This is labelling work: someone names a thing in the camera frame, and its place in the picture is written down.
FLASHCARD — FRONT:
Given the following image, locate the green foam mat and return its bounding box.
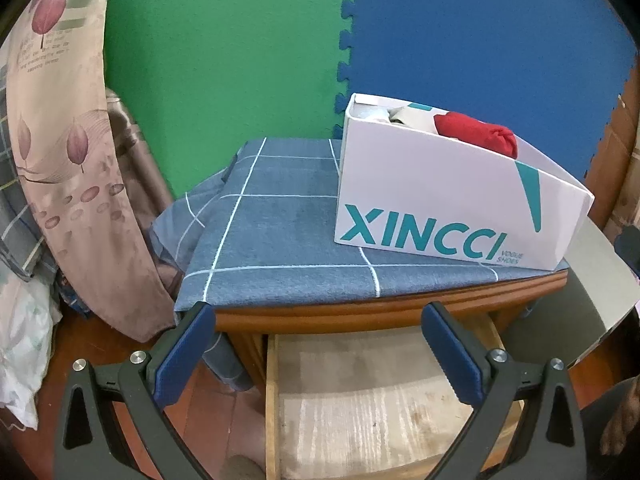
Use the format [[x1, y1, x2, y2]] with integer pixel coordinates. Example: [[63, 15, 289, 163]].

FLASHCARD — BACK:
[[104, 0, 348, 195]]

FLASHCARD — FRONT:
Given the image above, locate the blue foam mat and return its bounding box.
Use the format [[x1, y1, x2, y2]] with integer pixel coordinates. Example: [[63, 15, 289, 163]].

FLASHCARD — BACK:
[[337, 0, 637, 178]]

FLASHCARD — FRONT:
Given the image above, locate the floral beige curtain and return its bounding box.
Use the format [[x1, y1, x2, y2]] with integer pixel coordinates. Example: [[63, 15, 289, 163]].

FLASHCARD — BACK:
[[8, 0, 174, 342]]

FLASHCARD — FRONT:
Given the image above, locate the white XINCCI shoe box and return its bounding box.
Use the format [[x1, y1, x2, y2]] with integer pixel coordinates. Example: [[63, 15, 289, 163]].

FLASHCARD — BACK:
[[334, 93, 593, 271]]

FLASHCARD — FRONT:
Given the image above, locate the blue checked cloth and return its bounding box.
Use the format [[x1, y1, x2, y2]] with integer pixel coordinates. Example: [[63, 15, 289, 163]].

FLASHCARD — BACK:
[[150, 135, 571, 392]]

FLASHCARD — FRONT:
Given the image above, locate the white plastic bag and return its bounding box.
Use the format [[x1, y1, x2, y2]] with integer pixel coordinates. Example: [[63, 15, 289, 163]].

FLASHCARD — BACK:
[[1, 266, 62, 430]]

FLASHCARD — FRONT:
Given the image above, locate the red underwear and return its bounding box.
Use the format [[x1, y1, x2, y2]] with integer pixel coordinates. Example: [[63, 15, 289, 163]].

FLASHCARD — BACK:
[[434, 112, 518, 159]]

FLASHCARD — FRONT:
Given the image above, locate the wooden nightstand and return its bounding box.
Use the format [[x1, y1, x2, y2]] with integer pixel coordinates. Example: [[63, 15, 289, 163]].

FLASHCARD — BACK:
[[215, 270, 568, 391]]

